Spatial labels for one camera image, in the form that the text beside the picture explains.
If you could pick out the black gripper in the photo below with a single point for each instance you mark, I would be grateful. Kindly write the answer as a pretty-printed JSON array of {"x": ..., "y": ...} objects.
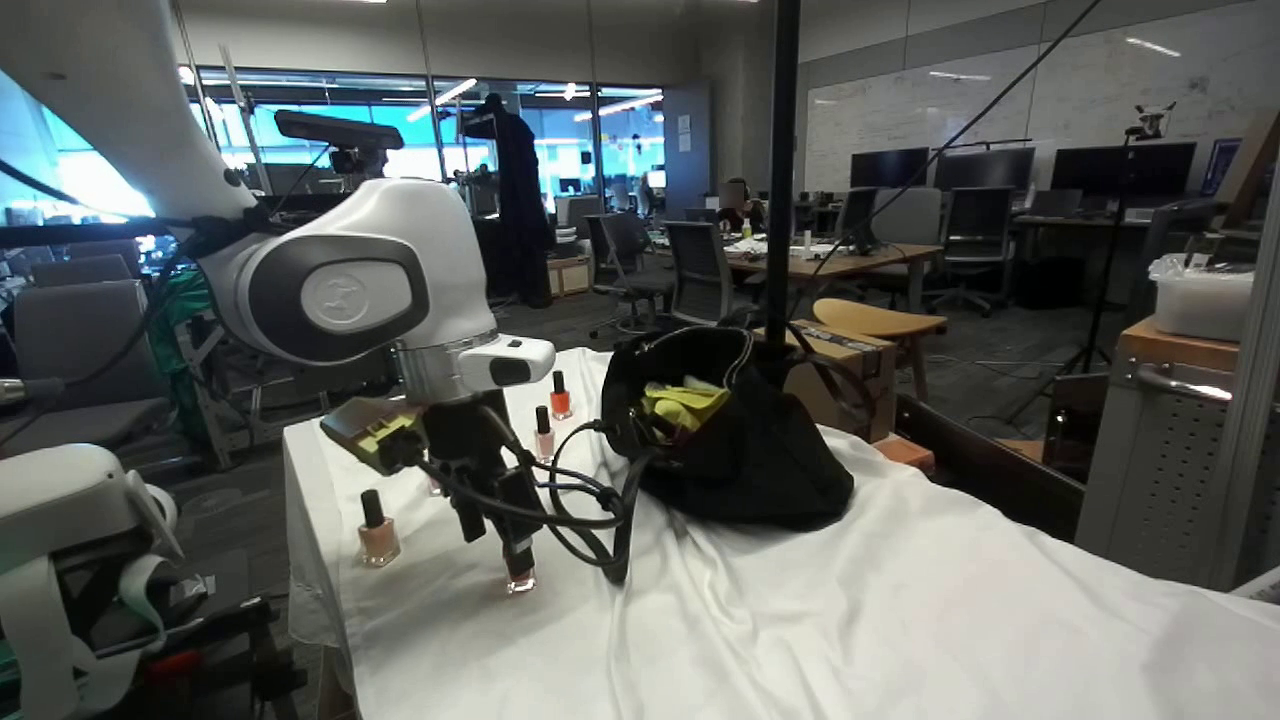
[{"x": 474, "y": 454}]

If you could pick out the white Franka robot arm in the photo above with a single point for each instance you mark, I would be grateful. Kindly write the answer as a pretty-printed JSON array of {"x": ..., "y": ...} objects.
[{"x": 403, "y": 224}]

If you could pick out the pale pink nail polish bottle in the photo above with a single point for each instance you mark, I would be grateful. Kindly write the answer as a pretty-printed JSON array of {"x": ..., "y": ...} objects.
[{"x": 543, "y": 434}]

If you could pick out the beige nail polish bottle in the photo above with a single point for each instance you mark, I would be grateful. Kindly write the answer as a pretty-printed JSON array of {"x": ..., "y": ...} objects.
[{"x": 379, "y": 538}]

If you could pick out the yellow cloth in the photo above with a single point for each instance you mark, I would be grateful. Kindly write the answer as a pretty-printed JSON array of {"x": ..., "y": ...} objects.
[{"x": 686, "y": 407}]

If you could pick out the dark office chair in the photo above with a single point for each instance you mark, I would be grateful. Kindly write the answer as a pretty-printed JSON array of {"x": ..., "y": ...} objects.
[{"x": 625, "y": 263}]

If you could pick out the grey mesh office chair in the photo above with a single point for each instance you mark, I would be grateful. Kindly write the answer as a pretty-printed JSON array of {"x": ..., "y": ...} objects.
[{"x": 702, "y": 273}]

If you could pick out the black hanging coat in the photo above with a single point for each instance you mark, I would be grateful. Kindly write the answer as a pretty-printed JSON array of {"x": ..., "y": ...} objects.
[{"x": 513, "y": 202}]

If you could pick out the seated person in dark top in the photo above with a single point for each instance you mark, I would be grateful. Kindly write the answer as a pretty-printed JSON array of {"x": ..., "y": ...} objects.
[{"x": 744, "y": 202}]

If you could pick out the round wooden stool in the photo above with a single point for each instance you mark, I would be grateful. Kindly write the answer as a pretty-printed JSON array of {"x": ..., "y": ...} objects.
[{"x": 878, "y": 323}]

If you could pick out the white tablecloth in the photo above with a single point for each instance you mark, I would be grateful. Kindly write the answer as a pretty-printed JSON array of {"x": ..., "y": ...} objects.
[{"x": 935, "y": 624}]

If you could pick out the long wooden office desk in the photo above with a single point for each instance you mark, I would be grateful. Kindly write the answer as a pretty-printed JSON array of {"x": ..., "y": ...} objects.
[{"x": 855, "y": 258}]

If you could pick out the grey padded chair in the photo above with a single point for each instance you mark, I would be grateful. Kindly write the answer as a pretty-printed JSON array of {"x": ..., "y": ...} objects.
[{"x": 72, "y": 354}]

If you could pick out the black vertical pole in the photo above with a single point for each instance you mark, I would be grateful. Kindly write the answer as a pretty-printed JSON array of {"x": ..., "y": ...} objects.
[{"x": 782, "y": 163}]

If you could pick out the small black computer monitor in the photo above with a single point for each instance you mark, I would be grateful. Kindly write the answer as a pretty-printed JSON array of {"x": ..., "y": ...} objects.
[{"x": 889, "y": 167}]

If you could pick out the black office chair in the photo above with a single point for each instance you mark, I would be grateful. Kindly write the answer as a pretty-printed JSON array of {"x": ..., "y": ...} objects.
[{"x": 979, "y": 235}]

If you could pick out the medium black computer monitor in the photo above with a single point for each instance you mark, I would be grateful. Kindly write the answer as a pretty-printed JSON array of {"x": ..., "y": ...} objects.
[{"x": 985, "y": 168}]

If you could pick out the grey cart with wooden top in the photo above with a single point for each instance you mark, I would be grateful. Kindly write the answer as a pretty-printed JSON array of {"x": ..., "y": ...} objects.
[{"x": 1152, "y": 465}]

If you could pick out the wide black computer monitor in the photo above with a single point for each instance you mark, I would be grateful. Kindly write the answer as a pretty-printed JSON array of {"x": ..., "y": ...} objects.
[{"x": 1123, "y": 168}]

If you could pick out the white plastic container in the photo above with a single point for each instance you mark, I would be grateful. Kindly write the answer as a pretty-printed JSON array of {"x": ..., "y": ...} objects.
[{"x": 1202, "y": 301}]

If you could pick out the black stereo camera bar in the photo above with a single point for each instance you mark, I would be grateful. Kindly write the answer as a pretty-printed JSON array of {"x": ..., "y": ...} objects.
[{"x": 333, "y": 132}]

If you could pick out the black tripod with camera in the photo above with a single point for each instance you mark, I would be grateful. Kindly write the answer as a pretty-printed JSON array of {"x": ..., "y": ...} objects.
[{"x": 1145, "y": 127}]

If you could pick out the aluminium frame bar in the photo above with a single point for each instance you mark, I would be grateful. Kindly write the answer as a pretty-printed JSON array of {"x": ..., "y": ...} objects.
[{"x": 1258, "y": 401}]

